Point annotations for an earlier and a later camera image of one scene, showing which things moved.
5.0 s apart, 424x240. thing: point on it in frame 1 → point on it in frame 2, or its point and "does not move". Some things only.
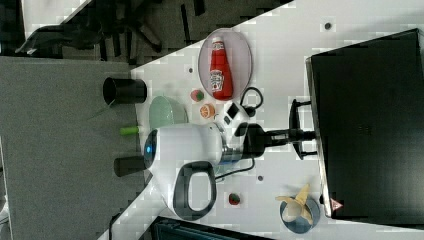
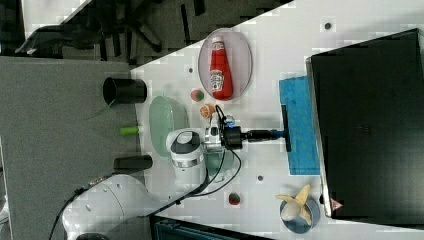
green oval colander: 164,111 does not move
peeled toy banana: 296,207 does not move
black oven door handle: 295,124 → 286,128
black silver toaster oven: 367,103 does not move
